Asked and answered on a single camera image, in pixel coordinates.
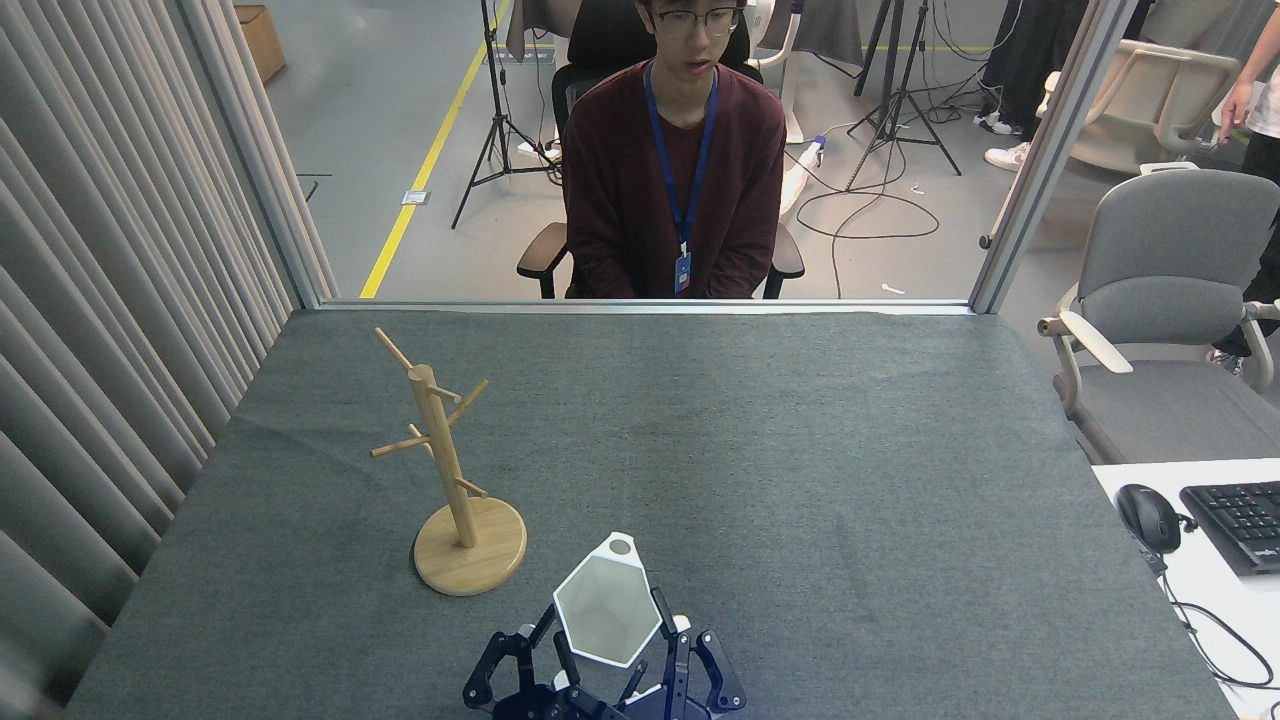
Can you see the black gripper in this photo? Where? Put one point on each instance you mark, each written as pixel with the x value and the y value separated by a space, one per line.
pixel 675 710
pixel 545 705

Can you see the white hexagonal cup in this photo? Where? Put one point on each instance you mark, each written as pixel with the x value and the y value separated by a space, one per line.
pixel 605 610

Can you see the wooden cup rack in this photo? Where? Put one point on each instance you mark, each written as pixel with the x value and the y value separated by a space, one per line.
pixel 470 560

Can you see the bystander person's hand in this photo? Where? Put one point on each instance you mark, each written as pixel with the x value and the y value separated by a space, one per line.
pixel 1238 110

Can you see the dark grey table cover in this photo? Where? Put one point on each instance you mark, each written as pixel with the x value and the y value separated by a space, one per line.
pixel 800 450

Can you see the blue name badge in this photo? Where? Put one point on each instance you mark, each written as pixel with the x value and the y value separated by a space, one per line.
pixel 683 272

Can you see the black office chair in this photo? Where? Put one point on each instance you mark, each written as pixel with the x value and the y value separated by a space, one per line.
pixel 540 255

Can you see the floor outlet plate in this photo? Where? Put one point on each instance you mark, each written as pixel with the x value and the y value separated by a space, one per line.
pixel 416 197

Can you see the seated person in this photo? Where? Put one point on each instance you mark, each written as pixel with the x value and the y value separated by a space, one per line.
pixel 620 180

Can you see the black computer mouse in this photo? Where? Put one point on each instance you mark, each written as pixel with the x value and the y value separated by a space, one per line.
pixel 1148 518

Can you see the black tripod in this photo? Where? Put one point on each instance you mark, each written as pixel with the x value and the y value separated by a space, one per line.
pixel 903 100
pixel 497 110

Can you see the grey pleated curtain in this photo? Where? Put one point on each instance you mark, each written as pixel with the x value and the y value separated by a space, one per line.
pixel 100 300

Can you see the black keyboard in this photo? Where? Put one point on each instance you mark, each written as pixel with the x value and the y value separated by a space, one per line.
pixel 1240 525

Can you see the grey office chair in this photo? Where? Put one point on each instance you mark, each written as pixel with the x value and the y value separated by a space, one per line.
pixel 1165 290

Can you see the black-rimmed glasses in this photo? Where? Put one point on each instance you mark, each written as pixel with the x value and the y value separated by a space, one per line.
pixel 695 20

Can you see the cardboard box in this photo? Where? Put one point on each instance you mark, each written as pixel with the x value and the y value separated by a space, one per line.
pixel 262 40

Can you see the standing person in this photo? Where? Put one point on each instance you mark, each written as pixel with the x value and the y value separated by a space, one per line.
pixel 1030 50

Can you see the beige armchair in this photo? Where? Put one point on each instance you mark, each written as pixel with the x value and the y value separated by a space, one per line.
pixel 1150 100

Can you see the person beside grey chair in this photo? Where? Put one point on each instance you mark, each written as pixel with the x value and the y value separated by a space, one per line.
pixel 1265 200

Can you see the silver frame post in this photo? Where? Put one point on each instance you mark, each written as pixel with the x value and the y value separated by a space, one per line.
pixel 1050 150

